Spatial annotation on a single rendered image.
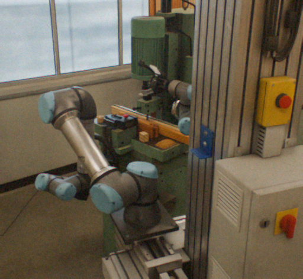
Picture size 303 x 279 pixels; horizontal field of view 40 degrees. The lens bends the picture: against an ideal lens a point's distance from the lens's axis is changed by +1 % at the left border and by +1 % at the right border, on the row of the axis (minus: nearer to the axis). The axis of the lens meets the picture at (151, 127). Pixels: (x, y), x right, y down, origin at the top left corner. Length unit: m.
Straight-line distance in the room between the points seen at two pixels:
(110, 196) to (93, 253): 1.42
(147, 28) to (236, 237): 1.21
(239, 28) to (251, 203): 0.45
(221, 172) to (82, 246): 1.84
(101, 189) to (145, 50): 0.89
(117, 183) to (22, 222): 1.82
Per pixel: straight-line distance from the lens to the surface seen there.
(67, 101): 1.62
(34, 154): 3.56
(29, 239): 3.05
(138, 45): 2.12
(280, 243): 1.21
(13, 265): 2.86
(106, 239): 2.72
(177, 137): 2.16
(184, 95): 1.80
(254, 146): 1.28
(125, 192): 1.48
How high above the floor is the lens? 1.76
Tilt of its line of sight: 22 degrees down
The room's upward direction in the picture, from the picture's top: 1 degrees clockwise
